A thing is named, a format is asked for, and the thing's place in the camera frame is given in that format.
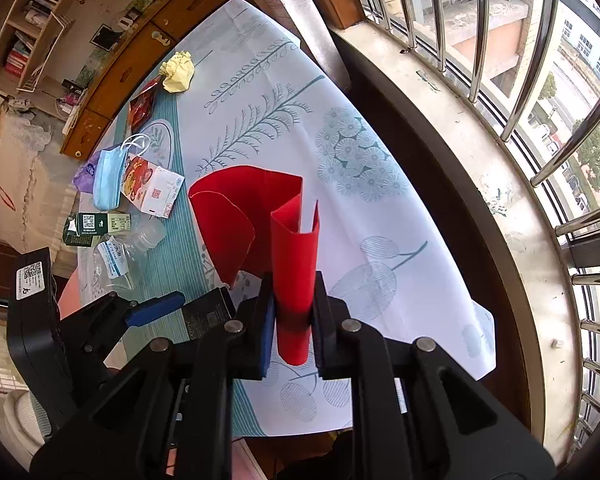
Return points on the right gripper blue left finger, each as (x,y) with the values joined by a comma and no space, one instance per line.
(254,345)

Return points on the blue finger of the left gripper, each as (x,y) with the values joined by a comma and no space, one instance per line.
(151,310)

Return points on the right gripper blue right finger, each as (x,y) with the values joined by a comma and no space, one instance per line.
(330,345)

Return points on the clear plastic bottle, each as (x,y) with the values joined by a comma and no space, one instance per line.
(120,258)

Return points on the dark green carton box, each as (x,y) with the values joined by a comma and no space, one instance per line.
(82,228)

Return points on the purple plastic bag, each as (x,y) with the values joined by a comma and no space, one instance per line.
(84,178)

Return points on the blue face mask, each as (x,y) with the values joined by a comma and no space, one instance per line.
(110,168)

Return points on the pink bed sheet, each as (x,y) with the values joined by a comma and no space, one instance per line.
(70,298)

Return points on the red strawberry milk carton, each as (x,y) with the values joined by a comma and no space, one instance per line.
(152,187)

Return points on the white lace covered cabinet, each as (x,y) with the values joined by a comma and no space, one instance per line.
(36,190)

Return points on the wooden desk with drawers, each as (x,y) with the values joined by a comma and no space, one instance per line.
(161,28)

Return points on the red snack wrapper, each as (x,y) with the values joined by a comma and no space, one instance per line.
(142,105)

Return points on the white and teal tablecloth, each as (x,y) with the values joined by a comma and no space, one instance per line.
(257,100)

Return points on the crumpled yellow paper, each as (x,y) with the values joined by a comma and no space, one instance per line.
(177,72)

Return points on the black framed picture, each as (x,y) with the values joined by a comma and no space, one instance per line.
(105,38)

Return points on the metal window bars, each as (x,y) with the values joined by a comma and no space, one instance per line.
(514,88)

